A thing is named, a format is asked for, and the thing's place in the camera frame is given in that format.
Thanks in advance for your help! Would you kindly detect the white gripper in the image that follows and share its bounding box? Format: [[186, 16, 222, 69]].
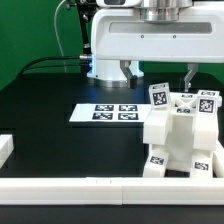
[[91, 0, 224, 92]]

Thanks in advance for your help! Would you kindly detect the small white tagged nut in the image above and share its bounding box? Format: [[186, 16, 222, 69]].
[[149, 83, 171, 108]]

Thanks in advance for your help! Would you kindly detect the small white tagged cube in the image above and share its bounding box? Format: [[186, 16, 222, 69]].
[[196, 90, 219, 115]]

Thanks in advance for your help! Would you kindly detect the white chair seat part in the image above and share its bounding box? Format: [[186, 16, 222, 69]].
[[165, 108, 194, 172]]

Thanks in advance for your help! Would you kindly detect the white marker sheet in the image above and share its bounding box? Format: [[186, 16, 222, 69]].
[[69, 103, 151, 122]]

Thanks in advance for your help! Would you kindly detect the white right fence bar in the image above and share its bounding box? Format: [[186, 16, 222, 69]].
[[213, 142, 224, 178]]

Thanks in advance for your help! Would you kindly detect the white fence bar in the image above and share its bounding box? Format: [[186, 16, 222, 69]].
[[213, 142, 224, 178], [0, 134, 14, 168], [0, 178, 224, 205]]

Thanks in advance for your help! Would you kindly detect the white front fence bar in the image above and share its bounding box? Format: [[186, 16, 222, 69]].
[[0, 178, 224, 205]]

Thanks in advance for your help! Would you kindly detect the white left fence bar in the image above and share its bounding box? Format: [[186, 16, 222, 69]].
[[0, 134, 14, 168]]

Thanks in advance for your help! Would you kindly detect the grey thin cable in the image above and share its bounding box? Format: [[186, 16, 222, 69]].
[[54, 0, 69, 74]]

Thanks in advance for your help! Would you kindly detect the black cable bundle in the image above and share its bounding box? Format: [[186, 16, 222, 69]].
[[16, 55, 93, 79]]

